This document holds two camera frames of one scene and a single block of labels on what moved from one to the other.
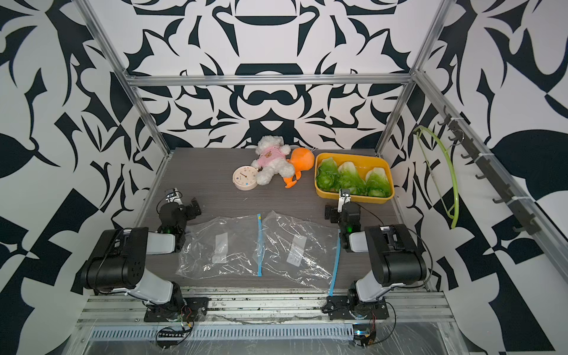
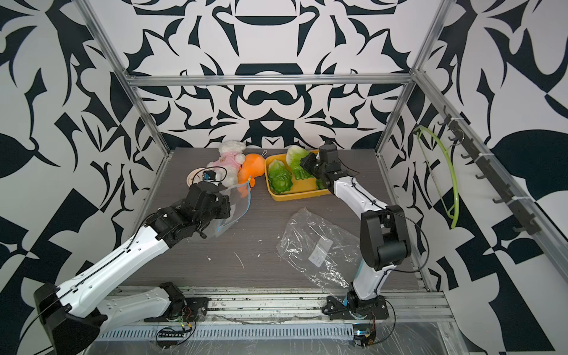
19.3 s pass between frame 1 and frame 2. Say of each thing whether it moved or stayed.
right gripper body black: moved
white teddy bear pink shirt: moved
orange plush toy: moved
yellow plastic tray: moved
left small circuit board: stayed
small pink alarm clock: moved
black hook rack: stayed
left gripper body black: moved
